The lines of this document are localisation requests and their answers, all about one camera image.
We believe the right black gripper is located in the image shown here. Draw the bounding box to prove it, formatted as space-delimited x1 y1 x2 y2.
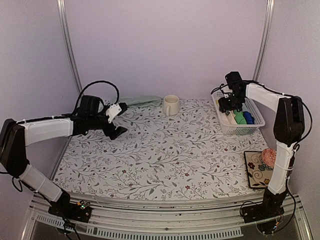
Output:
219 91 245 113

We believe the cream white towel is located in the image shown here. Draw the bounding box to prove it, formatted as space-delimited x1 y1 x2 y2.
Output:
221 111 238 125

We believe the mint green towel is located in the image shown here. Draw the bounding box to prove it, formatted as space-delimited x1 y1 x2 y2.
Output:
119 95 162 108

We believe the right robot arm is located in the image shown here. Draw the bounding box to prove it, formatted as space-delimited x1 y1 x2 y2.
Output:
211 71 309 218

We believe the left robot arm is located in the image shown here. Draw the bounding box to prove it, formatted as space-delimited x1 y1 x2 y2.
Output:
0 91 128 217

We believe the green rolled towel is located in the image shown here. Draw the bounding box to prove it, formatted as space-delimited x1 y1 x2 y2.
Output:
233 110 247 125

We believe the blue rolled towel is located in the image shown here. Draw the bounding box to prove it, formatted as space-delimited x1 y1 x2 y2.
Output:
242 111 255 125

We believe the white plastic basket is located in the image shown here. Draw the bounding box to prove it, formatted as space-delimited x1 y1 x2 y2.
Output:
211 91 265 135

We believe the red patterned bowl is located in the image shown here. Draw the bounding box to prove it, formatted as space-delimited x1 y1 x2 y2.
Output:
261 148 277 170

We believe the cream ceramic mug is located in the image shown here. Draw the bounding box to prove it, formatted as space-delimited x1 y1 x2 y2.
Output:
162 95 180 117

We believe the floral table mat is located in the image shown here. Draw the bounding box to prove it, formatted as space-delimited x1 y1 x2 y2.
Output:
53 100 267 201

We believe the floral square plate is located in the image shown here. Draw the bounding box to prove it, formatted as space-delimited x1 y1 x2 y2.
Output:
244 151 273 189

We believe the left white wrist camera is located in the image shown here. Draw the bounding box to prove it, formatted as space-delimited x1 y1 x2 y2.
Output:
105 102 128 124

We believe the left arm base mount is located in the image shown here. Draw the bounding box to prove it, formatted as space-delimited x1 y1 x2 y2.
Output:
48 200 92 223

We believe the right aluminium frame post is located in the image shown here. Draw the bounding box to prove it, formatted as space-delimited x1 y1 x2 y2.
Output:
252 0 275 82

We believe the aluminium frame post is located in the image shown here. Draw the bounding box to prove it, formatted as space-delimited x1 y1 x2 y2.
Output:
56 0 83 93
252 0 275 82

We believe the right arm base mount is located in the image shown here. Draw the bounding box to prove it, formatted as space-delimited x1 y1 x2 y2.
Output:
239 200 285 223

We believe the aluminium front rail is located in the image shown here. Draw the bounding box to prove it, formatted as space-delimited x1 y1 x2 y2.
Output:
21 192 313 240

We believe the left aluminium frame post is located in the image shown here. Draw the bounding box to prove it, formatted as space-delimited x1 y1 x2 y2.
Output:
56 0 83 93

